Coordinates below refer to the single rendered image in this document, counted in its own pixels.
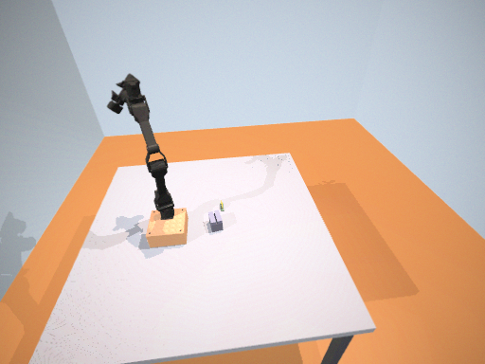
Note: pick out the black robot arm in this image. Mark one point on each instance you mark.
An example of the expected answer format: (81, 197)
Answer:
(158, 168)

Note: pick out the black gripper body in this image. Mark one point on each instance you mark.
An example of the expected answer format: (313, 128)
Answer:
(120, 99)

